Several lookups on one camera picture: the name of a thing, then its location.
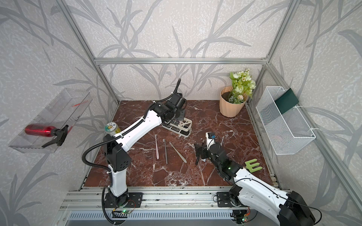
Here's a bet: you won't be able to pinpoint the red spray bottle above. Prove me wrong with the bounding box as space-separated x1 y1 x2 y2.
25 124 69 148

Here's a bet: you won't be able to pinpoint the white wire mesh basket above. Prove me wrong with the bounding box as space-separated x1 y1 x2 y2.
256 86 316 155

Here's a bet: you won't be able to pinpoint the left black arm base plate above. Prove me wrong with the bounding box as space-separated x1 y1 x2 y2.
103 192 143 208

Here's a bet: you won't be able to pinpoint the aluminium frame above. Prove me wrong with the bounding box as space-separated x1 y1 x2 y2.
56 1 362 211

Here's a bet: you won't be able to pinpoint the green toy garden fork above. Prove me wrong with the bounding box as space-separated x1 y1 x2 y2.
245 159 263 173

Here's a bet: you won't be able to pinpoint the beige toothbrush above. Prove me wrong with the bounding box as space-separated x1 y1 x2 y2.
169 141 187 163

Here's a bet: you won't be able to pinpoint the small green tin can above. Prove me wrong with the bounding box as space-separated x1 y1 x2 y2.
104 122 121 136

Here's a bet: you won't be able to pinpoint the aluminium mounting rail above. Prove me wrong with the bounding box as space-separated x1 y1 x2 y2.
60 186 232 211

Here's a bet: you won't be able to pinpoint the pink toothbrush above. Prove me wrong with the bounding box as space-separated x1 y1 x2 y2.
155 134 159 160

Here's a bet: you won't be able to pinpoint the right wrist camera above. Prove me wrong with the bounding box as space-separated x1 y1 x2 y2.
206 132 216 150

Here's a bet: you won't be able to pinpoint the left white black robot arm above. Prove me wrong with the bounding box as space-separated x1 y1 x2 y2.
82 91 187 198

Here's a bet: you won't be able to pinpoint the clear plastic wall shelf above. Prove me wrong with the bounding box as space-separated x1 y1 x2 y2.
9 89 92 153

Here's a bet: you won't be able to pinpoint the green white artificial flowers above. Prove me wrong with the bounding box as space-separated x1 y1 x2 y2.
228 68 256 105

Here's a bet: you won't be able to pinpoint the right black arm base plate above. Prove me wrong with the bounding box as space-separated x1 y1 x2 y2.
216 192 241 208

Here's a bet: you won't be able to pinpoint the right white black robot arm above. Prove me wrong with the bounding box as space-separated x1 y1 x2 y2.
194 141 320 226

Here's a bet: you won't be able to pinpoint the beige ribbed flower pot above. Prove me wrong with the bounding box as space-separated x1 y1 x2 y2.
220 86 248 118

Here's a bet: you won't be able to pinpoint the dark grey toothbrush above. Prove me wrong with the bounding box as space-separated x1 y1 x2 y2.
163 139 168 164

